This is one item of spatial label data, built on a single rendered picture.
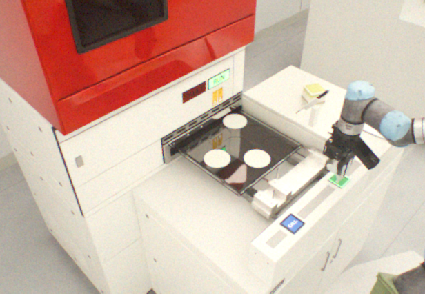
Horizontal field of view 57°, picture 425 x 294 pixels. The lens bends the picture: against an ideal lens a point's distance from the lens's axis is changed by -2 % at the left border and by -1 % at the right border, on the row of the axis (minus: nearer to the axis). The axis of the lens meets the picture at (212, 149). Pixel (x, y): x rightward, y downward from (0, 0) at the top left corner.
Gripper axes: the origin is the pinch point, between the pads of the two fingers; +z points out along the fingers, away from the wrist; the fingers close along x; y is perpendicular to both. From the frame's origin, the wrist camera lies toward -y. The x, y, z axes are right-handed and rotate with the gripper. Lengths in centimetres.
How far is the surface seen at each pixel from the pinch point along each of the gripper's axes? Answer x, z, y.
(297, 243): 29.7, 2.9, -3.9
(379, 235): -72, 98, -5
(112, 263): 61, 49, 59
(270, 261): 39.9, 3.4, -2.1
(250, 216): 23.6, 15.7, 18.7
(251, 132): -4.1, 7.7, 42.8
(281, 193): 13.6, 7.6, 13.5
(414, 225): -95, 98, -17
